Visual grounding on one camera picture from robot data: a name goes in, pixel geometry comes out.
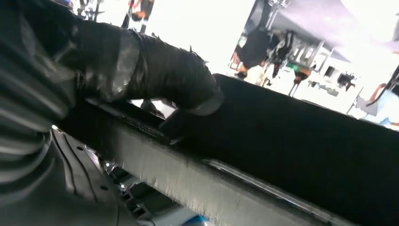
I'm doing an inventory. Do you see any person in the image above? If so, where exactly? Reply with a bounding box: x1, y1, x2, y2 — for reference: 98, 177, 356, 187
232, 26, 275, 80

